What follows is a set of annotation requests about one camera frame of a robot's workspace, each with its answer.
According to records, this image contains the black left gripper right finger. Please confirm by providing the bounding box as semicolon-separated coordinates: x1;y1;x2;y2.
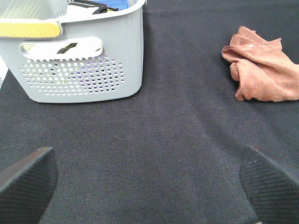
239;146;299;224

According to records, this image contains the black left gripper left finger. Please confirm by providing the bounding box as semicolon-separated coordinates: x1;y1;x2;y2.
0;147;58;224

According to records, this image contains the brown terry towel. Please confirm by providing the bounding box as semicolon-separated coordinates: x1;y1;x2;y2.
221;26;299;102

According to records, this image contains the dark grey table cloth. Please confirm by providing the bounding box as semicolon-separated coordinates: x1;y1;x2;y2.
0;0;299;224

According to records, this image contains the grey perforated plastic basket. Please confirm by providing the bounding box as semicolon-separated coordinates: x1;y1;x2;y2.
0;0;145;103

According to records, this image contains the yellow sponge pad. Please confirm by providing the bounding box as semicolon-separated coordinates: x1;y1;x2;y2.
0;22;61;38

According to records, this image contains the blue cloth in basket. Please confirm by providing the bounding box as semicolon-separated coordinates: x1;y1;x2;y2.
92;0;129;10

